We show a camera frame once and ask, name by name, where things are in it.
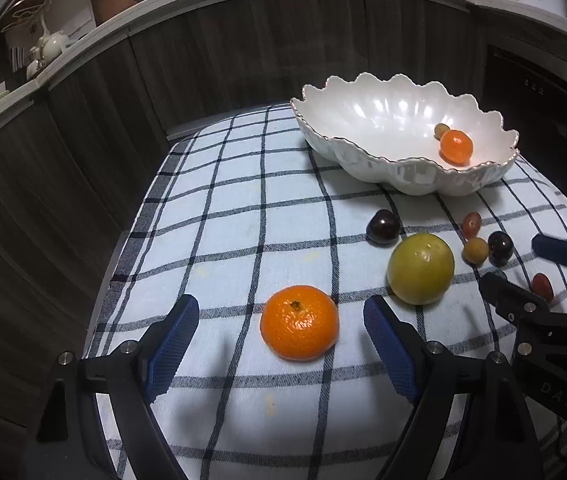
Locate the small red grape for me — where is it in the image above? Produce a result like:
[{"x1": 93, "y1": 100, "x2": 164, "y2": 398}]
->
[{"x1": 461, "y1": 211, "x2": 482, "y2": 240}]

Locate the dark wood cabinet front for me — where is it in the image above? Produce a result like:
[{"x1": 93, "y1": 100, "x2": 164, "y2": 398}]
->
[{"x1": 0, "y1": 0, "x2": 567, "y2": 479}]

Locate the tan longan fruit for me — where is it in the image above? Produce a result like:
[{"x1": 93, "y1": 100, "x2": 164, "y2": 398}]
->
[{"x1": 462, "y1": 237, "x2": 489, "y2": 266}]

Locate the large orange mandarin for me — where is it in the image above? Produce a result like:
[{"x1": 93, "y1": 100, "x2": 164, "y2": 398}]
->
[{"x1": 259, "y1": 285, "x2": 340, "y2": 362}]

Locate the dark blue round berry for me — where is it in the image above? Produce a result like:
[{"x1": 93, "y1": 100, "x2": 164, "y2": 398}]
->
[{"x1": 487, "y1": 231, "x2": 515, "y2": 266}]

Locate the red oval grape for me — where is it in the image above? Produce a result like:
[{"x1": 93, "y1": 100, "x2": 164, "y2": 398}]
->
[{"x1": 531, "y1": 273, "x2": 555, "y2": 304}]

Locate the white teapot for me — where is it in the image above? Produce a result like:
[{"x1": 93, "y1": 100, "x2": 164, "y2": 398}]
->
[{"x1": 26, "y1": 32, "x2": 72, "y2": 80}]

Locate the small orange mandarin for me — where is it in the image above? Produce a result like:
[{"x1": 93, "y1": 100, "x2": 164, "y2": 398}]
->
[{"x1": 440, "y1": 129, "x2": 474, "y2": 166}]

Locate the green round fruit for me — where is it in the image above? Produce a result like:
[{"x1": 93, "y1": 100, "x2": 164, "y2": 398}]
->
[{"x1": 387, "y1": 233, "x2": 455, "y2": 306}]

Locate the checkered white kitchen cloth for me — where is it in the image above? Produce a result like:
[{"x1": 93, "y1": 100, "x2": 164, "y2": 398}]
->
[{"x1": 88, "y1": 104, "x2": 567, "y2": 479}]

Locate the white scalloped ceramic bowl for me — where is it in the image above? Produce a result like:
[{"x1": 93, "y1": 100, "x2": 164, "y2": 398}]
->
[{"x1": 290, "y1": 73, "x2": 520, "y2": 197}]

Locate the tan longan in bowl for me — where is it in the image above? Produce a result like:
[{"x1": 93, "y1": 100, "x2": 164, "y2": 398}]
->
[{"x1": 434, "y1": 122, "x2": 449, "y2": 140}]

